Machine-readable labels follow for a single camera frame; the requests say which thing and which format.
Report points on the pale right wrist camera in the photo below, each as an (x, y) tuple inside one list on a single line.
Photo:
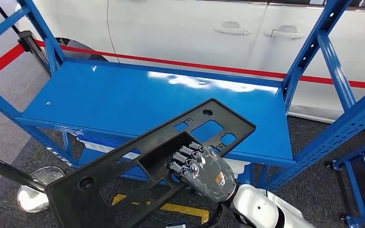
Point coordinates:
[(176, 225)]

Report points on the yellow floor tape square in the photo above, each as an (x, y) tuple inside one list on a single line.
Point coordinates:
[(185, 210)]

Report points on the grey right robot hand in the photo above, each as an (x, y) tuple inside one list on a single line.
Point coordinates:
[(212, 179)]

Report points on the chrome stanchion post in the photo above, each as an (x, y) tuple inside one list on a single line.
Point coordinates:
[(31, 195), (28, 39)]

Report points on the black plastic plate bracket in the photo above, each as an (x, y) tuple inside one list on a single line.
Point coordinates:
[(66, 207)]

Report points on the red barrier belt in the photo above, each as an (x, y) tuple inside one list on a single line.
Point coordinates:
[(0, 64), (201, 64)]

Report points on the blue metal shelf rack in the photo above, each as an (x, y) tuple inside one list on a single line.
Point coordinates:
[(107, 94)]

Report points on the white car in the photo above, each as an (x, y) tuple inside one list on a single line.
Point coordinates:
[(170, 28)]

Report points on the blue metal cart frame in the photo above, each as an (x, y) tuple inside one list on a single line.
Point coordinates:
[(355, 188)]

